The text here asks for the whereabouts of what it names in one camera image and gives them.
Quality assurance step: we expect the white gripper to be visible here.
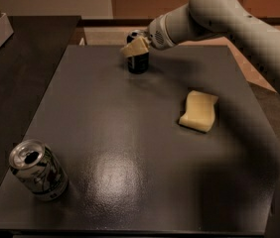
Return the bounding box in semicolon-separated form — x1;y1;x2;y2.
120;15;175;58

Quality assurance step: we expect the blue pepsi can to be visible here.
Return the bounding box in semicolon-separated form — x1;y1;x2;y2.
126;30;149;74

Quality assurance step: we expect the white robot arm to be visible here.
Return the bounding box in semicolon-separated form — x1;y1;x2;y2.
121;0;280;238

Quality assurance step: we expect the silver green soda can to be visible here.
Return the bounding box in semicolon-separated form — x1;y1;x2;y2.
9;140;69;201

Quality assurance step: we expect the yellow sponge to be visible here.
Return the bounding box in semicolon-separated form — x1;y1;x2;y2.
179;90;218;133

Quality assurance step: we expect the dark side counter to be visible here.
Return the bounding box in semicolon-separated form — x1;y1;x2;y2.
0;16;80;183

